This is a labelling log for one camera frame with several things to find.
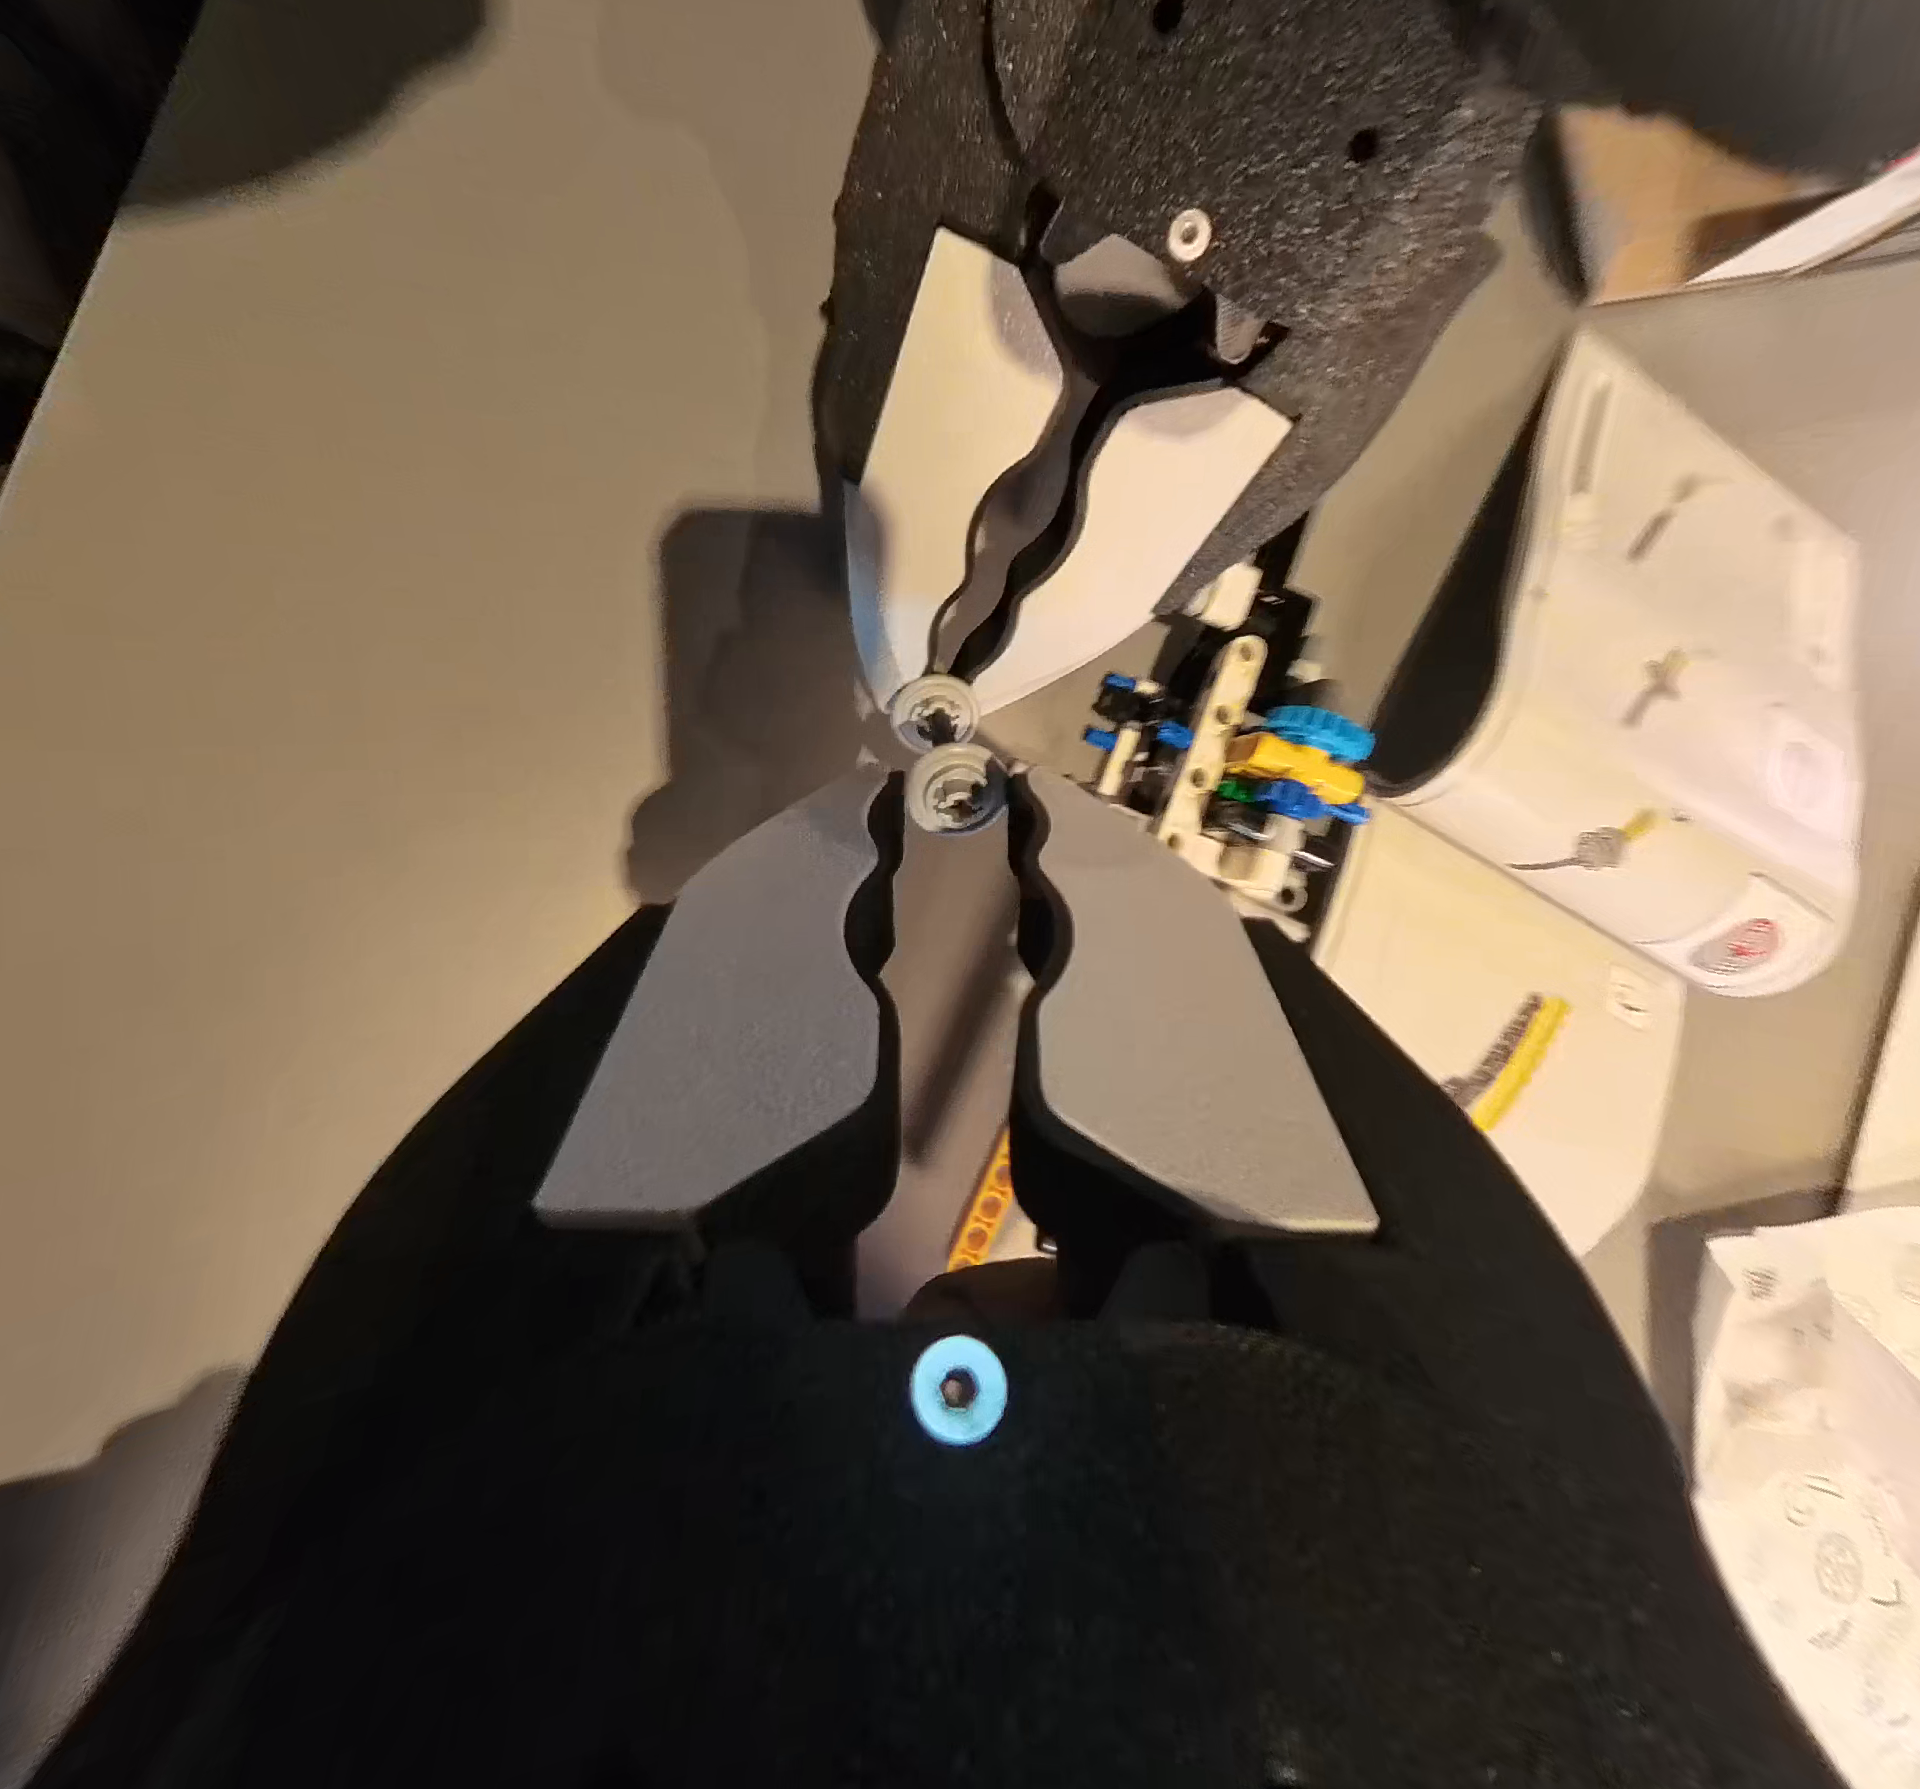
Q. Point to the lego instruction booklet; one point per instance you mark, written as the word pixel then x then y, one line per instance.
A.
pixel 1681 708

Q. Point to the person's left forearm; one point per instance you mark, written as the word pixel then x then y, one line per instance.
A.
pixel 1725 5

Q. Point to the yellow lego beam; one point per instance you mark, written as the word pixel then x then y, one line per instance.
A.
pixel 982 1196

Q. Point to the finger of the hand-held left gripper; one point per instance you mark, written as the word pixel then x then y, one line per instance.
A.
pixel 1170 498
pixel 961 379

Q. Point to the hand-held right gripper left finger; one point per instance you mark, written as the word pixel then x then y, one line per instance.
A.
pixel 721 1038

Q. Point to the white crumpled paper bag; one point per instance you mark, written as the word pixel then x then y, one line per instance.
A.
pixel 1814 1444

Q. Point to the grey lego pulley wheel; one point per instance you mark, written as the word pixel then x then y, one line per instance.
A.
pixel 932 708
pixel 957 791

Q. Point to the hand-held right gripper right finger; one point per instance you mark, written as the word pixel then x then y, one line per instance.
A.
pixel 1184 1069

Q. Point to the partly built lego model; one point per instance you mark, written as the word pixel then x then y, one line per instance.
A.
pixel 1291 769

